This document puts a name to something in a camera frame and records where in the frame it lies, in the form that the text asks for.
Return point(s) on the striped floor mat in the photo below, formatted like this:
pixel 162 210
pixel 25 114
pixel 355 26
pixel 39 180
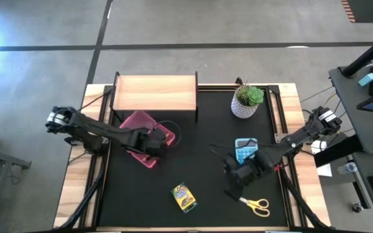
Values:
pixel 368 9

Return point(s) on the small white box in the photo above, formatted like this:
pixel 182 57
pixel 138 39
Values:
pixel 318 146

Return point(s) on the black round pole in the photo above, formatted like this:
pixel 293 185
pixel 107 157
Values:
pixel 368 55

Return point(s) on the red small tag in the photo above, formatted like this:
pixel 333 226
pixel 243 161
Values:
pixel 277 167

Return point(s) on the light blue calculator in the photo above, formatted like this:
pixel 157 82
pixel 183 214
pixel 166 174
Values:
pixel 246 145

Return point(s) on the black caster wheel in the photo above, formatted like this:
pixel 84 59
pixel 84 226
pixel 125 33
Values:
pixel 357 207

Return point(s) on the wooden shelf riser black legs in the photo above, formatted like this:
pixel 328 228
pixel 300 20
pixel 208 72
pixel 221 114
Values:
pixel 155 92

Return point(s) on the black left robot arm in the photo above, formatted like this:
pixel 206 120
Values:
pixel 89 127

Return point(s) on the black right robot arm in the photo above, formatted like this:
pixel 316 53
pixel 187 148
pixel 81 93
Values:
pixel 300 137

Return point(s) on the teal small box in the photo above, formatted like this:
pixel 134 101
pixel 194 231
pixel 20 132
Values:
pixel 367 79

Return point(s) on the black side desk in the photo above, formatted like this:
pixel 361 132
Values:
pixel 351 97

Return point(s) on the pink plastic pencil box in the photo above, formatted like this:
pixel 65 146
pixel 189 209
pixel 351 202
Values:
pixel 134 121

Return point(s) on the yellow grey scissors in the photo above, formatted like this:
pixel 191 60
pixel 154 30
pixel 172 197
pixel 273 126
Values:
pixel 257 205

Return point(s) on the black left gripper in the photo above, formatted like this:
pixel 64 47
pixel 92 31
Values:
pixel 144 144

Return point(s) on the black table mat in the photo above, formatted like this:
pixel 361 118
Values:
pixel 199 168

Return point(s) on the white patterned plant pot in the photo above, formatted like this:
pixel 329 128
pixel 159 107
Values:
pixel 242 110

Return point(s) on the clear water bottle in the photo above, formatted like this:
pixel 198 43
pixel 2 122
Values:
pixel 347 168

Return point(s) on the black table frame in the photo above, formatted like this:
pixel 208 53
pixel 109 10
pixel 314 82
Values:
pixel 215 86

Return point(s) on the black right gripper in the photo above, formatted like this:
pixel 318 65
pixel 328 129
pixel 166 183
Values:
pixel 248 170

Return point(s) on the white paper sheet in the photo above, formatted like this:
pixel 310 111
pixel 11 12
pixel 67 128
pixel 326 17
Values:
pixel 324 170

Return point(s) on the yellow green crayon box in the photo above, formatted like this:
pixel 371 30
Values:
pixel 184 197

